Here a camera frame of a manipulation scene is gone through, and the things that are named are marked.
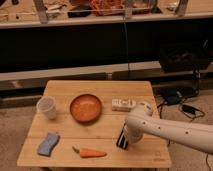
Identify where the black power adapter with cable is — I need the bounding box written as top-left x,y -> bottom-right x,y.
181,105 -> 205,118

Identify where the orange plastic carrot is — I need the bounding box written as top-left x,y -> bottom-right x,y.
73,147 -> 107,158

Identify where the wooden folding table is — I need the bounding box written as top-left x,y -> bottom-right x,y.
17,80 -> 171,169

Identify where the white plastic cup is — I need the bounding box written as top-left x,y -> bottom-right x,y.
36,96 -> 57,119

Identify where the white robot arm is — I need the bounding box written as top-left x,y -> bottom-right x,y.
123,102 -> 213,155

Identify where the black box on floor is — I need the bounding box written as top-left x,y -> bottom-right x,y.
159,42 -> 213,73

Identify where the thin vertical black cable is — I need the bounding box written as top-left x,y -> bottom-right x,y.
124,18 -> 132,80

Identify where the orange round bowl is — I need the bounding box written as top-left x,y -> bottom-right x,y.
70,94 -> 102,123

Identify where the blue wavy sponge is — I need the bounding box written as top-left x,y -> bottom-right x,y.
37,133 -> 60,157

